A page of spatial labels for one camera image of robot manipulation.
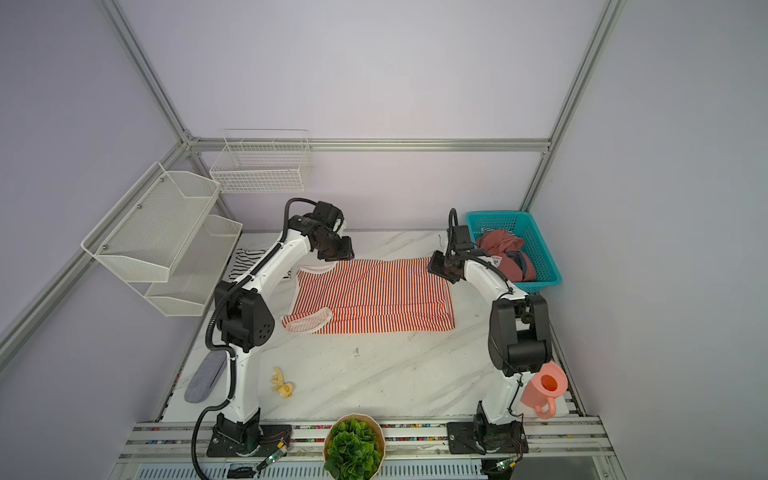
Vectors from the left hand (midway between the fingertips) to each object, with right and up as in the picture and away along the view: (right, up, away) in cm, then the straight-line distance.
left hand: (347, 256), depth 93 cm
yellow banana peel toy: (-15, -36, -13) cm, 41 cm away
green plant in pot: (+6, -42, -29) cm, 51 cm away
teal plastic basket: (+65, +12, +21) cm, 69 cm away
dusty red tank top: (+55, +2, +13) cm, 57 cm away
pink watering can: (+51, -33, -21) cm, 64 cm away
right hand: (+27, -3, +2) cm, 27 cm away
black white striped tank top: (-40, -1, +16) cm, 43 cm away
